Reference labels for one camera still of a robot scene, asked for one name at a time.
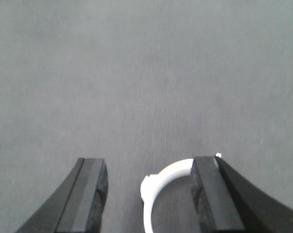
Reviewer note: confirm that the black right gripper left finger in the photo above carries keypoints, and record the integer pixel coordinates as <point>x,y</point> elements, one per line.
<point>77,205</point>

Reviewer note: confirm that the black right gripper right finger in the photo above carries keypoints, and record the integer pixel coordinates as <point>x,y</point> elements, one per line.
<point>226,202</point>

